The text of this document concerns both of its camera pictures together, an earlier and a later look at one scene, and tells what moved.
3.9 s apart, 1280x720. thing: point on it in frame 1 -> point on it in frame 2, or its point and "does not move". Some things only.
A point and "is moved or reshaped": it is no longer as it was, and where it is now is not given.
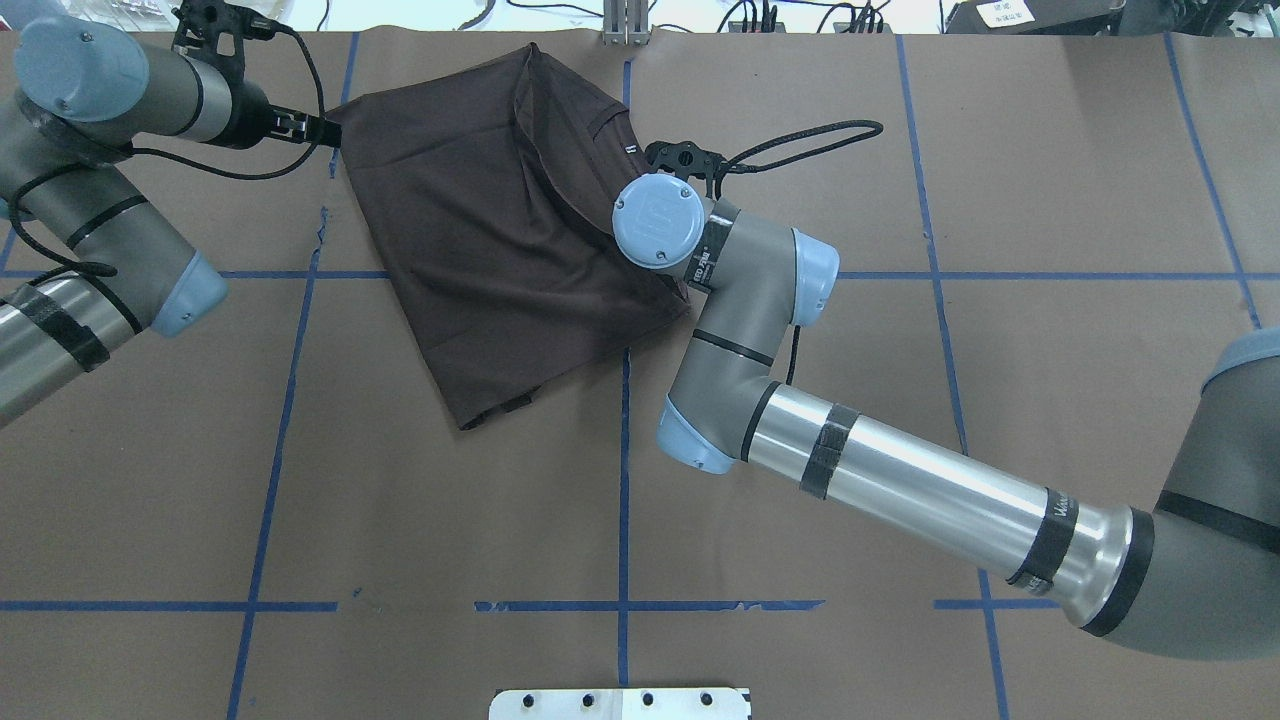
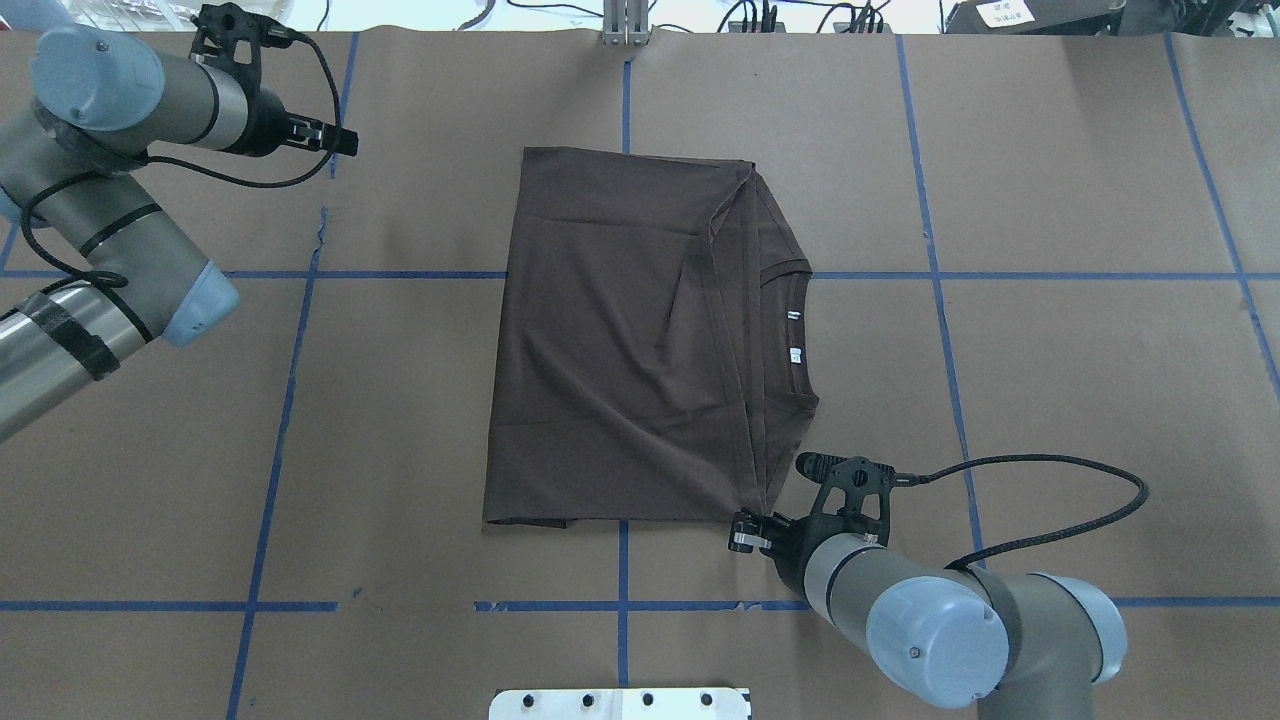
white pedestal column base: x=620 y=704 does not move
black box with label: x=1036 y=17 does not move
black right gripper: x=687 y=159 -> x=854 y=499
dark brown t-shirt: x=491 y=186 is moved or reshaped
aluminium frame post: x=625 y=22 does not move
